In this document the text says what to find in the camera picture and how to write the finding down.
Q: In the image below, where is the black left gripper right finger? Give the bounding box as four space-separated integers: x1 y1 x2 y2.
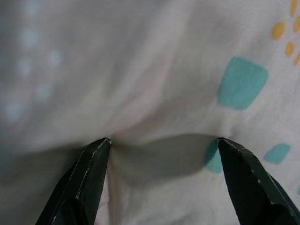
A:
217 137 300 225

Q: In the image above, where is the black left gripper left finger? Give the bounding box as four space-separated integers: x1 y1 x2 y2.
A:
36 138 112 225

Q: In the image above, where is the pink pillow with coloured spots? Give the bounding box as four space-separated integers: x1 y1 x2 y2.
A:
0 0 300 225

